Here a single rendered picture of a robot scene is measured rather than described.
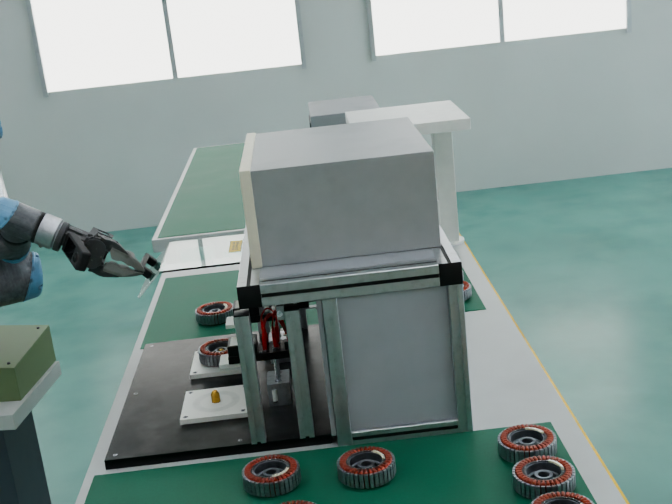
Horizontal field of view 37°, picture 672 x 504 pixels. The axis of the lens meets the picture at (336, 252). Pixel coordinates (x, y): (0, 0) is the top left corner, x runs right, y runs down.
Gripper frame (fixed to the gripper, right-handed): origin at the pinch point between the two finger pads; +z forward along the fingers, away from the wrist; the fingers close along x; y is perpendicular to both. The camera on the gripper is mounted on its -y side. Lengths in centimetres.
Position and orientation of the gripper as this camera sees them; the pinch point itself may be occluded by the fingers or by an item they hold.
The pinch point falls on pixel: (138, 270)
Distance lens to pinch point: 236.7
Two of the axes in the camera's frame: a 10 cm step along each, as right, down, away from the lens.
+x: -4.1, 8.8, 2.4
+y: -0.4, -2.8, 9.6
